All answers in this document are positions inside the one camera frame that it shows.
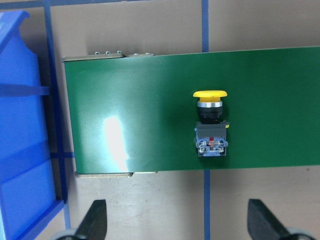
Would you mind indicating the yellow mushroom push button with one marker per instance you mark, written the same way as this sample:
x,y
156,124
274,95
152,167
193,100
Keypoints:
x,y
211,129

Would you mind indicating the green conveyor belt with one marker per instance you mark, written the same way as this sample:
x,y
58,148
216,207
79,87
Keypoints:
x,y
138,114

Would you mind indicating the blue left storage bin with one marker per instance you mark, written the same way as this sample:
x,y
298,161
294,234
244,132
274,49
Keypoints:
x,y
27,192

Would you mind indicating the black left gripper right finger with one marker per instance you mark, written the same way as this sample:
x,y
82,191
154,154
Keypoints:
x,y
262,224

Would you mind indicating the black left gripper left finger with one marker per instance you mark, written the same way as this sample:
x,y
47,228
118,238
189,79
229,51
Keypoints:
x,y
94,224

